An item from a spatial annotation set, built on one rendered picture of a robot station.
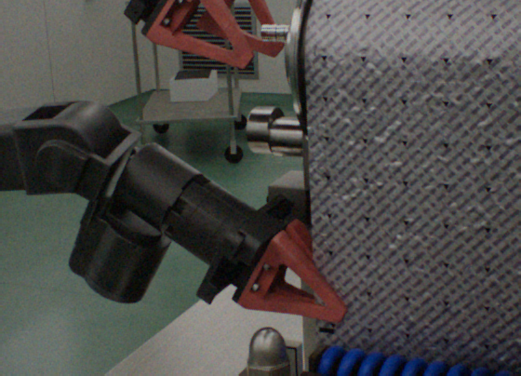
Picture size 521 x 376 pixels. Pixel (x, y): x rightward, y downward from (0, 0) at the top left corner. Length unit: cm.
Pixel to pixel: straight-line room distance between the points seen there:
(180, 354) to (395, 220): 44
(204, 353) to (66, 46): 550
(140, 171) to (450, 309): 26
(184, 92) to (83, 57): 110
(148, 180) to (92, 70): 599
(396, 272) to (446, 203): 7
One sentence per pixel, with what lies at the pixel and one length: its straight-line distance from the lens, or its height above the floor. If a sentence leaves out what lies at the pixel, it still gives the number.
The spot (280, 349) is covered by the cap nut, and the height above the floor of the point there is 106.
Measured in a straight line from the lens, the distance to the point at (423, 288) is 74.
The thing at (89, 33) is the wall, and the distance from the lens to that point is 674.
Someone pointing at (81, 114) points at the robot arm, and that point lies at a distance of 81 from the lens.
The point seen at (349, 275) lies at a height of 109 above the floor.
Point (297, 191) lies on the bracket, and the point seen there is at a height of 113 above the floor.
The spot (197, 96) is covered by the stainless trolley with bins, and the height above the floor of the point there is 29.
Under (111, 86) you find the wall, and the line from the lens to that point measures 695.
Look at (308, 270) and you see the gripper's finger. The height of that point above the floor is 110.
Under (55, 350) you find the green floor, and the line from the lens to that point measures 335.
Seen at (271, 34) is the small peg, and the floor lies 127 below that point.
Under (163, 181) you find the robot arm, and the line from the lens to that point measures 78.
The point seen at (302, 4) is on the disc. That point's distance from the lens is 73.
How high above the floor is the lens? 137
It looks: 16 degrees down
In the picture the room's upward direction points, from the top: 3 degrees counter-clockwise
